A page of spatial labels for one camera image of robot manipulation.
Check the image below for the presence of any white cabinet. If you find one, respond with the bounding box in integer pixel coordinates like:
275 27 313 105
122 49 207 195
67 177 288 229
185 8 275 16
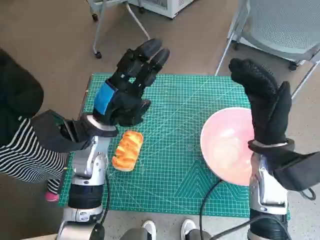
128 0 196 20

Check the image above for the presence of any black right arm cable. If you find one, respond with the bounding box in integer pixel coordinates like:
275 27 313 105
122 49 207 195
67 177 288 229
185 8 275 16
199 179 296 240

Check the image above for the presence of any long orange toy bread loaf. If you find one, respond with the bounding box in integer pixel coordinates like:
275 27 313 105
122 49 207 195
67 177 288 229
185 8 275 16
111 129 145 173

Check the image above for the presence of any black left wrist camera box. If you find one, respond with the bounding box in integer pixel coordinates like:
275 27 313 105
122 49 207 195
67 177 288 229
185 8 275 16
29 109 94 154

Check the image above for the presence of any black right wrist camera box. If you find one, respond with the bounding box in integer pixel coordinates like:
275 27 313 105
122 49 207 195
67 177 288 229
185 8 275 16
272 152 320 192

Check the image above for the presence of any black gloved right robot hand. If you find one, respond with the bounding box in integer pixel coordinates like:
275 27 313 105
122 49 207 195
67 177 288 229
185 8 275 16
229 58 293 146

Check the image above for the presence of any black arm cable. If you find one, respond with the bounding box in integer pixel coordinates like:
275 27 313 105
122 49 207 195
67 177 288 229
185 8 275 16
91 171 112 240
199 179 296 240

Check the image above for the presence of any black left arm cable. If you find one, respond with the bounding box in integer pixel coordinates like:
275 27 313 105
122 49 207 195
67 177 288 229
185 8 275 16
91 171 112 240

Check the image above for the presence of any pink bowl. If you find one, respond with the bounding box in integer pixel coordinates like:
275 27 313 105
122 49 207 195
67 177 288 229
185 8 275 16
199 106 256 187

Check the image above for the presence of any green cutting mat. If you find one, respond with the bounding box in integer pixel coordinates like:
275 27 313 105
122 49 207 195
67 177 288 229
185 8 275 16
57 72 291 221

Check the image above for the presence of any white shoe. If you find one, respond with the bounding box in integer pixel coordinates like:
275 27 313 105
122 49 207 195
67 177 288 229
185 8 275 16
141 219 157 240
180 218 197 240

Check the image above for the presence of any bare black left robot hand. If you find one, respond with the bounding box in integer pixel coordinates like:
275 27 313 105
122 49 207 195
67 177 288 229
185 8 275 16
92 38 171 127

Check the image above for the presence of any grey mesh chair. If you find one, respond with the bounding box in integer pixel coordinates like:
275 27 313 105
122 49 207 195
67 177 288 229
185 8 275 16
214 0 320 101

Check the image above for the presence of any person in striped clothing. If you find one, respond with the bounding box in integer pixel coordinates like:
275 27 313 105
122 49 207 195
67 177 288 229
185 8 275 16
0 47 73 197

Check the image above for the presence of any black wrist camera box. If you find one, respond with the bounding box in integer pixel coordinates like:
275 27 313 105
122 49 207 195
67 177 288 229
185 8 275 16
29 109 94 154
272 152 320 192

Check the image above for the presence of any pink shoe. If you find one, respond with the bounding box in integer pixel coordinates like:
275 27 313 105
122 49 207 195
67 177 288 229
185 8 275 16
44 191 60 203

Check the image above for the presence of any black right camera cable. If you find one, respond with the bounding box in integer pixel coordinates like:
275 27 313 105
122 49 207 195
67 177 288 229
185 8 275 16
299 187 316 201

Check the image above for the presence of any grey chair frame with casters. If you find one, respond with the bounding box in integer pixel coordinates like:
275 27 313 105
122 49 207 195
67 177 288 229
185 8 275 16
86 0 155 60

